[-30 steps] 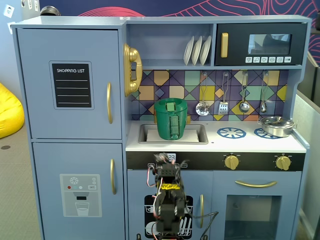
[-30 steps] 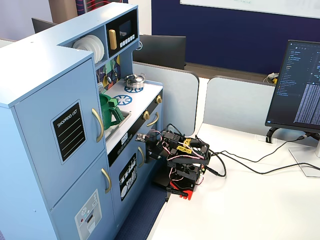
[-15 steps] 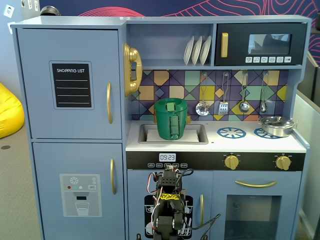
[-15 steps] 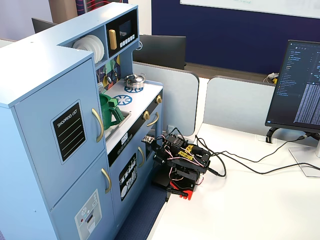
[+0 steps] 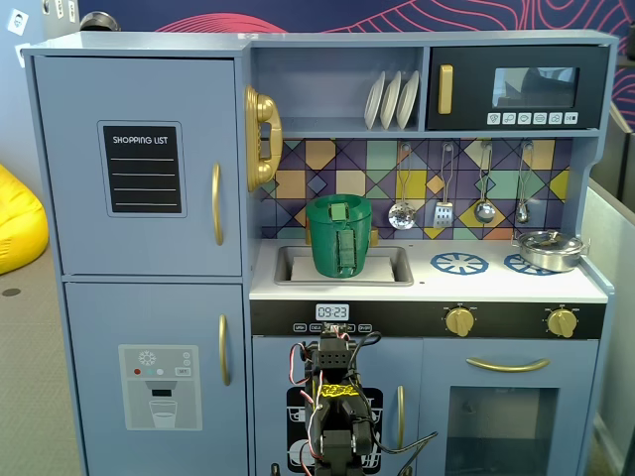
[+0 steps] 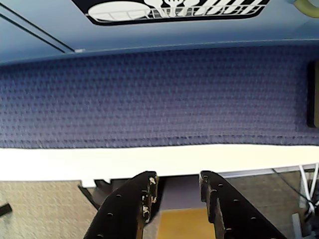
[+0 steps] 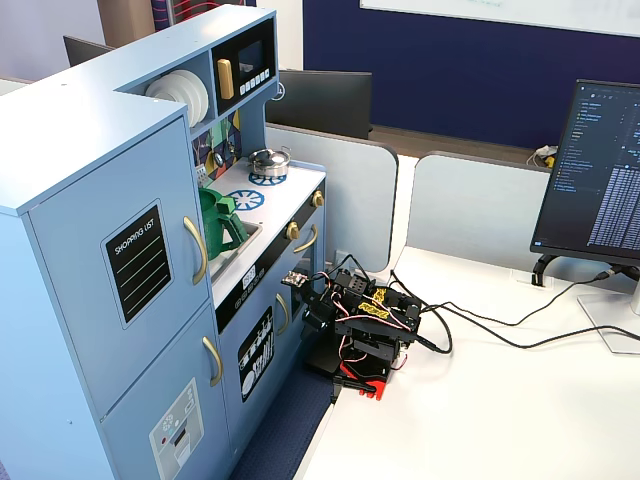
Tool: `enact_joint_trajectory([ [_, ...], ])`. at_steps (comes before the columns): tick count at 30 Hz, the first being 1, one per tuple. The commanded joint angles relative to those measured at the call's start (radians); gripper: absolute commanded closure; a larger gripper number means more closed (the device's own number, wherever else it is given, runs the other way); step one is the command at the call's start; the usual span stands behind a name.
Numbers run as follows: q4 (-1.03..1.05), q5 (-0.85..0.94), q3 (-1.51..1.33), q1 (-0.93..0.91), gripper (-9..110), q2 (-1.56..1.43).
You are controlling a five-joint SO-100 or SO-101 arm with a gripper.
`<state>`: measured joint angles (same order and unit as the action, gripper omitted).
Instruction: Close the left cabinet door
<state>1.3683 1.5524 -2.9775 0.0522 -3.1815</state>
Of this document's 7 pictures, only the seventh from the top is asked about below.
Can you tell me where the white wall whiteboard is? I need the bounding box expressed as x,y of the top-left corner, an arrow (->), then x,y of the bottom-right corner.
359,0 -> 640,39

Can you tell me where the white toy plate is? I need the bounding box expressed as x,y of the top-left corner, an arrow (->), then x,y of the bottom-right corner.
145,73 -> 186,106
164,69 -> 201,119
184,74 -> 209,126

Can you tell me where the silver toy sink basin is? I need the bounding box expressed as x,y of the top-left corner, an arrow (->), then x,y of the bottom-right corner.
208,222 -> 264,286

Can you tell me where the long black cable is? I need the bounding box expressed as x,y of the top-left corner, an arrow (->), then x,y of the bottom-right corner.
389,269 -> 640,351

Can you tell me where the grey desk divider panel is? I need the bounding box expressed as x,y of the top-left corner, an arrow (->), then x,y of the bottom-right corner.
405,151 -> 554,266
264,122 -> 400,272

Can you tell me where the small black monitor back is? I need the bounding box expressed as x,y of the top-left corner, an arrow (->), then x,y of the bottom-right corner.
63,35 -> 117,68

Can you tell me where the green plastic pitcher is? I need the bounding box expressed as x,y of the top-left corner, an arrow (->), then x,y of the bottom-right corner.
198,185 -> 248,261

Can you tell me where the black cable with plug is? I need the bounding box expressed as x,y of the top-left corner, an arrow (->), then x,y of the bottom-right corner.
414,304 -> 454,355

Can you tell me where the wide black monitor back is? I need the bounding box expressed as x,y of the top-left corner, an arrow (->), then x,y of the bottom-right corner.
267,69 -> 374,140

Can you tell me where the monitor showing code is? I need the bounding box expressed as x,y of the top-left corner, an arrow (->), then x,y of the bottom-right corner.
529,78 -> 640,266

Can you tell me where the steel toy pot with lid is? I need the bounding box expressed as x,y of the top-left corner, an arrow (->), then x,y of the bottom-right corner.
248,146 -> 293,179

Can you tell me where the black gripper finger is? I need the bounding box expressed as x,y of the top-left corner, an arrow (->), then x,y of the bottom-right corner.
305,344 -> 346,377
327,319 -> 351,351

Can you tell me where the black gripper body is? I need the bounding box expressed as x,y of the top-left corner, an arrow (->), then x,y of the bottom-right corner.
299,279 -> 335,334

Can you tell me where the black microwave door gold handle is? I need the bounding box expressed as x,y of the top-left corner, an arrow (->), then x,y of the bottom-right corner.
210,18 -> 277,117

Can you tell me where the blue toy kitchen body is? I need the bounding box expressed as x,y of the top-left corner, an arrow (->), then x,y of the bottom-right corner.
0,3 -> 329,480

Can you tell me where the yellow white charger bundle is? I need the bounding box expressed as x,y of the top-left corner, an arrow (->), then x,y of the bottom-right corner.
527,144 -> 557,169

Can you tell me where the blue dishwasher print door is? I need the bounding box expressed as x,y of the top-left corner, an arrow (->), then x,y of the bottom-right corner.
218,287 -> 294,454

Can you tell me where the blue oven door with window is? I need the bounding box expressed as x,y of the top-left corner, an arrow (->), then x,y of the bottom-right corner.
289,209 -> 326,321

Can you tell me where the blue shopping list cabinet door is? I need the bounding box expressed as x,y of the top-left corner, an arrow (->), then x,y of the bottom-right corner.
27,115 -> 212,420

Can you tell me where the silver monitor stand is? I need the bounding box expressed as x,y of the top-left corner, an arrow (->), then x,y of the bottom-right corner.
577,264 -> 640,356

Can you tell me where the blue ice dispenser print door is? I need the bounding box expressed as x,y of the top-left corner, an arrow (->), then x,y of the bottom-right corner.
99,299 -> 234,480

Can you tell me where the black cable to monitor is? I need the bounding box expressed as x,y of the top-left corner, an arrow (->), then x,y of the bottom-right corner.
419,269 -> 626,327

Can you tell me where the red table clamp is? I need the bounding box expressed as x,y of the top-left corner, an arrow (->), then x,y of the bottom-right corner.
332,360 -> 392,401

